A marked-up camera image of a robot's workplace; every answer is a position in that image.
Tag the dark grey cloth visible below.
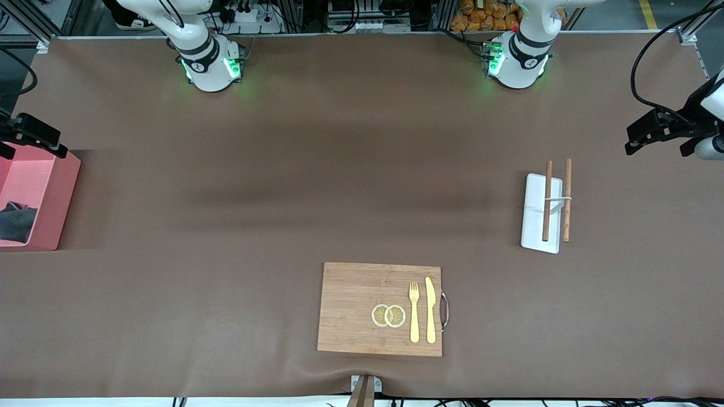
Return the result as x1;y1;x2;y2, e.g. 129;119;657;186
0;202;38;245

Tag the pink plastic bin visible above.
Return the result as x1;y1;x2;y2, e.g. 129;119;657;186
0;141;81;251

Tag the white rack base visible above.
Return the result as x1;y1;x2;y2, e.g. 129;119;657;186
521;173;563;254

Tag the black and white shoe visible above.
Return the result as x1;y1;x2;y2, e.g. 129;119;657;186
113;0;157;31

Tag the large table cover mat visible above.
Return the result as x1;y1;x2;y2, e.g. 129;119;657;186
0;31;724;400

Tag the white power strip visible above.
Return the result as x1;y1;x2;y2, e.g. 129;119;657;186
218;5;283;34

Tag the yellow knife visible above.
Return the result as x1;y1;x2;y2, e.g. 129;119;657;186
425;276;437;344

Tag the yellow fork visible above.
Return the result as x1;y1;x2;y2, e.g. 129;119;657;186
408;281;421;344

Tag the wooden cutting board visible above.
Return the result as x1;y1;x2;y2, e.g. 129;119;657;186
317;262;450;358

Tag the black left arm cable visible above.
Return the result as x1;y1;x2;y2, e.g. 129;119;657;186
631;3;724;114

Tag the aluminium frame post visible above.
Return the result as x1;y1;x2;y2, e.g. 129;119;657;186
676;0;724;46
11;0;85;53

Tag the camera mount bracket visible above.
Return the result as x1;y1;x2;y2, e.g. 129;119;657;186
347;375;383;407

